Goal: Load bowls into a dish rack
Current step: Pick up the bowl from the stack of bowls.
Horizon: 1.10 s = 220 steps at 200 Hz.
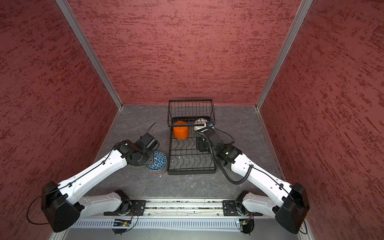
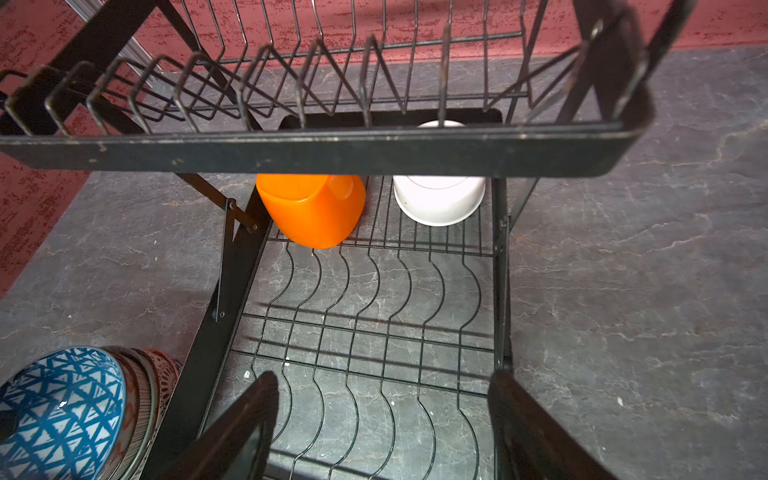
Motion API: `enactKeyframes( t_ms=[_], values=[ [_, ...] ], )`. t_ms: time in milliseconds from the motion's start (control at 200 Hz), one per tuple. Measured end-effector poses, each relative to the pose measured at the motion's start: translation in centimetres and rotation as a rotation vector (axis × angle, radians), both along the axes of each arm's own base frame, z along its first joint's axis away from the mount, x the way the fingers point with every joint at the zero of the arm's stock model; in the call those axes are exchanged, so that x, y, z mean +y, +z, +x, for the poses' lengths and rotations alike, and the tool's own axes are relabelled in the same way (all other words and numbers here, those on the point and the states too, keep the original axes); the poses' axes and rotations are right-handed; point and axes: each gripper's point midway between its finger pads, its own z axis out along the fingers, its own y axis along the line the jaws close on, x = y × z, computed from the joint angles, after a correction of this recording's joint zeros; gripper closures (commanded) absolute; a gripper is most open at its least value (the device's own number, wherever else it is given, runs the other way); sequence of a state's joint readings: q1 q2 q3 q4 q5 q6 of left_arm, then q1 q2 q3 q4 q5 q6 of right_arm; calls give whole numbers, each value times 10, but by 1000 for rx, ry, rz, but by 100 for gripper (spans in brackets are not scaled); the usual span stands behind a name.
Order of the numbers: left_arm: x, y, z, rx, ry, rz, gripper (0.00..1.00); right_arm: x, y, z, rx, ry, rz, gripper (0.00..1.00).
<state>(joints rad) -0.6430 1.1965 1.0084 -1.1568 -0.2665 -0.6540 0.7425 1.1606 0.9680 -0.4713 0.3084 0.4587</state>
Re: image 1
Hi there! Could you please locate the blue patterned bowl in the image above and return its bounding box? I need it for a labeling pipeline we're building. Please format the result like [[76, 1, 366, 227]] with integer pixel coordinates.
[[147, 151, 168, 170]]

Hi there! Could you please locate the orange bowl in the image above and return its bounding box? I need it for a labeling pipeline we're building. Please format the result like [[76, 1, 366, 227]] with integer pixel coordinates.
[[173, 121, 190, 140]]

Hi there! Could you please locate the white bowl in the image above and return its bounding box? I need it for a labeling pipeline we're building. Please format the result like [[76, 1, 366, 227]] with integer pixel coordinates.
[[194, 118, 207, 132]]

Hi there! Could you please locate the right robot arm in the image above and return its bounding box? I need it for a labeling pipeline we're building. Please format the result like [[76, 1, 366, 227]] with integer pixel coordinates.
[[195, 127, 310, 234]]

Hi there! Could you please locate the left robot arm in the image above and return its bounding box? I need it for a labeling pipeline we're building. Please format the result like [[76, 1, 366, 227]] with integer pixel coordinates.
[[41, 139, 168, 233]]

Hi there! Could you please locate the left aluminium corner profile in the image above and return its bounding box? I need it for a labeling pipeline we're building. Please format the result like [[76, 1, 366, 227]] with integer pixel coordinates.
[[56, 0, 123, 111]]

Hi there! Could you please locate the aluminium corner profile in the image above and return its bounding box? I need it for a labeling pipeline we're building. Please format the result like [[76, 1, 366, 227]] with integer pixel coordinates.
[[56, 0, 123, 111], [256, 0, 313, 111]]

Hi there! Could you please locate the right aluminium corner profile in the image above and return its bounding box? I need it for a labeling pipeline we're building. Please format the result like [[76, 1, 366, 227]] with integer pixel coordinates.
[[256, 0, 313, 111]]

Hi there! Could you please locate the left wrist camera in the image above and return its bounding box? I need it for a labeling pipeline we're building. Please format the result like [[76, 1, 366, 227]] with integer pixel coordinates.
[[139, 133, 160, 151]]

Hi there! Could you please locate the black wire dish rack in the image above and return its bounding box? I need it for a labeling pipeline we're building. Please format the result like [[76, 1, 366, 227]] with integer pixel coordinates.
[[167, 99, 216, 176]]

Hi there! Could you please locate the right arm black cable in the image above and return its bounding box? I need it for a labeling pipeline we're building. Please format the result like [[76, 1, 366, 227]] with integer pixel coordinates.
[[194, 127, 254, 185]]

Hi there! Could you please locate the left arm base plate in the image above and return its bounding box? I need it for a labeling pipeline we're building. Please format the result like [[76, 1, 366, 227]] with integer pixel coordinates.
[[103, 200, 147, 217]]

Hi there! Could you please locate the aluminium mounting rail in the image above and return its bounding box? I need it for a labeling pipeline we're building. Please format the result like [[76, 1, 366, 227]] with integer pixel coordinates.
[[86, 197, 305, 218]]

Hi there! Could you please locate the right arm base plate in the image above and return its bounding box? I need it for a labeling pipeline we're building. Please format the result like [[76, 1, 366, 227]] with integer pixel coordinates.
[[222, 200, 252, 217]]

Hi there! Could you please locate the perforated cable duct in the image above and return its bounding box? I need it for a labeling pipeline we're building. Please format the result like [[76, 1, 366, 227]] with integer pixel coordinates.
[[71, 218, 240, 231]]

